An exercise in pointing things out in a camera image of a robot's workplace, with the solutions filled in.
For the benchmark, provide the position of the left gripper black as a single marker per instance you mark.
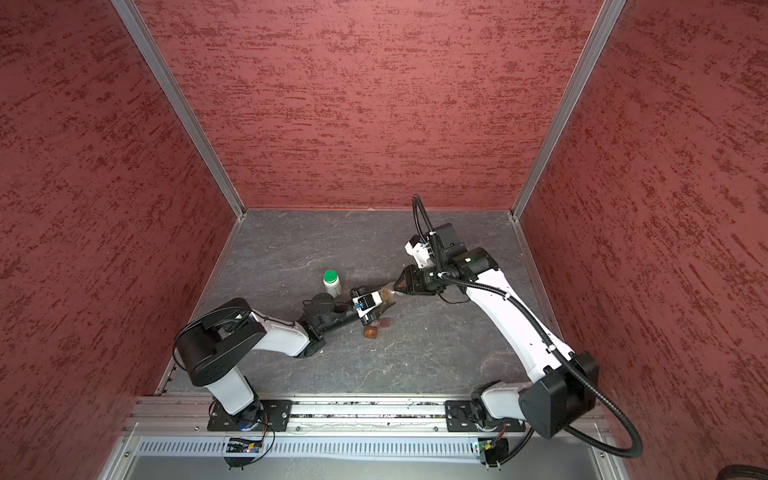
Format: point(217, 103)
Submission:
point(368, 322)

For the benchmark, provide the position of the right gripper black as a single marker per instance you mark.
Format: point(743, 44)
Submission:
point(414, 283)

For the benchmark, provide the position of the white bottle green cap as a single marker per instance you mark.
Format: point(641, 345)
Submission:
point(332, 283)

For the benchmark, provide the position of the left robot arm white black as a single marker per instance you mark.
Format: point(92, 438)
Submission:
point(210, 348)

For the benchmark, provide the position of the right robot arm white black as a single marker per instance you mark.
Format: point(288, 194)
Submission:
point(553, 398)

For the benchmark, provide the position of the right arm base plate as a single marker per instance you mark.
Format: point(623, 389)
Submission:
point(471, 416)

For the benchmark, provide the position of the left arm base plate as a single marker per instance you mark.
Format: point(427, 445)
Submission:
point(260, 416)

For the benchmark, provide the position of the white slotted cable duct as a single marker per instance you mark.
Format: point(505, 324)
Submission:
point(460, 450)

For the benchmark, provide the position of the aluminium frame rail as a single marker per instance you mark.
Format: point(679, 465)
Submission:
point(311, 415)

